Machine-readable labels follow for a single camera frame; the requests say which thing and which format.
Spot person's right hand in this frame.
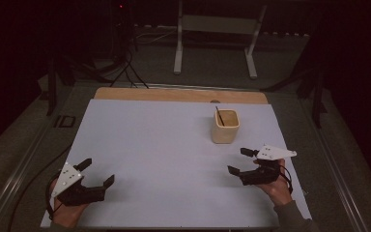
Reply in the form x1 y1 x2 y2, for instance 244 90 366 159
253 159 294 207

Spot white metal stand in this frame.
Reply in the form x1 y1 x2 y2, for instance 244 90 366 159
173 0 268 80

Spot black metal stand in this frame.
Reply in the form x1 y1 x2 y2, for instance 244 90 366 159
260 32 328 130
46 54 76 117

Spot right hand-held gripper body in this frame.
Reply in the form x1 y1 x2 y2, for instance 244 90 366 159
241 144 298 187

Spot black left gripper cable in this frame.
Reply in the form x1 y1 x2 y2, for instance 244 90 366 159
8 144 73 232

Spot person's left hand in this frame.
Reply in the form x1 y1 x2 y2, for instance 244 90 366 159
49 178 90 229

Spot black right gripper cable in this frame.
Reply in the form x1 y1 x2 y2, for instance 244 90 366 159
278 163 294 195

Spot dark device with red light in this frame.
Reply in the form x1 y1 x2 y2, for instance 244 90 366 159
109 0 138 61

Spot black pencil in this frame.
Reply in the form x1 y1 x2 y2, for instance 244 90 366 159
214 105 225 128

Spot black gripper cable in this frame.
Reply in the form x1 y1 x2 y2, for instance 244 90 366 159
8 144 73 232
278 163 294 195

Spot black floor cables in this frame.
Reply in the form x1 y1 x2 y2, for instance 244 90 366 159
90 42 150 89

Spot cream square ceramic cup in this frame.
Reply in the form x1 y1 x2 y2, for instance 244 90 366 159
210 108 242 145

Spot white table mat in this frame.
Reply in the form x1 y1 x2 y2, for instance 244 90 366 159
40 98 313 230

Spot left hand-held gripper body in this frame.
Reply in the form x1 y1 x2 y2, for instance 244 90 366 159
50 161 107 207

